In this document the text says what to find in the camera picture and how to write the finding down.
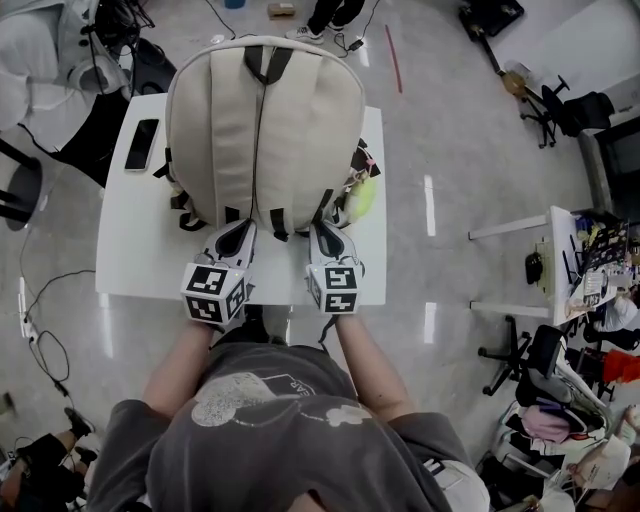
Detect small brown box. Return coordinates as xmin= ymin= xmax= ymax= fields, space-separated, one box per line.
xmin=503 ymin=60 xmax=532 ymax=97

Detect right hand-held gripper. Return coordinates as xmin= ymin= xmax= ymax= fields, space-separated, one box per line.
xmin=305 ymin=223 xmax=365 ymax=315

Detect white cluttered desk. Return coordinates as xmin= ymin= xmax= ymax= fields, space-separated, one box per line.
xmin=468 ymin=204 xmax=639 ymax=327

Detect pink fabric bag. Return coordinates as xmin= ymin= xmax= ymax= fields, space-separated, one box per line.
xmin=519 ymin=403 xmax=572 ymax=445

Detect black floor cable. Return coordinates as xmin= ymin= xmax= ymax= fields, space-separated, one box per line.
xmin=19 ymin=269 xmax=97 ymax=399

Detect white power strip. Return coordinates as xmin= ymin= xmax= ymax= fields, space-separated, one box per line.
xmin=17 ymin=277 xmax=40 ymax=342

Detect black sticker-covered laptop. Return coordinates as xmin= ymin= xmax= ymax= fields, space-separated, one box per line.
xmin=583 ymin=219 xmax=632 ymax=267

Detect grey round stool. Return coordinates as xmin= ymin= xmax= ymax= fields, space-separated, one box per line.
xmin=0 ymin=139 xmax=45 ymax=232

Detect black office chair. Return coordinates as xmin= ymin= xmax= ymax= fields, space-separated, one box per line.
xmin=477 ymin=314 xmax=569 ymax=407
xmin=519 ymin=74 xmax=616 ymax=149

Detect white waist bag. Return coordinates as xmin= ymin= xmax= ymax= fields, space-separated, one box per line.
xmin=427 ymin=458 xmax=492 ymax=512

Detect yellow-green plush toy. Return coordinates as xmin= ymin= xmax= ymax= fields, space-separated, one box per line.
xmin=344 ymin=177 xmax=379 ymax=225

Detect black smartphone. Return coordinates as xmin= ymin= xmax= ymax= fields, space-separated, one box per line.
xmin=123 ymin=117 xmax=161 ymax=173

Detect black equipment case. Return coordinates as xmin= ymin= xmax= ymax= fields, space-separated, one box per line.
xmin=458 ymin=0 xmax=526 ymax=40

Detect person's black trousers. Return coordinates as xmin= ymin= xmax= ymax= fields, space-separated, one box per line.
xmin=214 ymin=303 xmax=329 ymax=351

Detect person's grey printed t-shirt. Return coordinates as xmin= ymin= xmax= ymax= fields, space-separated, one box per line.
xmin=87 ymin=342 xmax=476 ymax=512

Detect person's right forearm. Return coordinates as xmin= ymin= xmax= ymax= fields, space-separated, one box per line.
xmin=332 ymin=312 xmax=417 ymax=420

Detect person's left forearm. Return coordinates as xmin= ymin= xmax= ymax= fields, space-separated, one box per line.
xmin=142 ymin=319 xmax=227 ymax=420

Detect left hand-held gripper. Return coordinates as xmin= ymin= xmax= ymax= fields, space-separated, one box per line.
xmin=179 ymin=218 xmax=259 ymax=329

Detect beige backpack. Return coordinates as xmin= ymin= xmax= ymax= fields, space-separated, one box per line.
xmin=152 ymin=37 xmax=384 ymax=245

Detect black wrist strap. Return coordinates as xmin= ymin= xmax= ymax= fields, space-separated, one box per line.
xmin=318 ymin=313 xmax=342 ymax=354

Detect small black bag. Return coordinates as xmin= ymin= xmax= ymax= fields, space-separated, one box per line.
xmin=524 ymin=251 xmax=546 ymax=286

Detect orange fabric item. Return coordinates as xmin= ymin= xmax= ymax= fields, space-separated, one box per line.
xmin=602 ymin=348 xmax=640 ymax=387

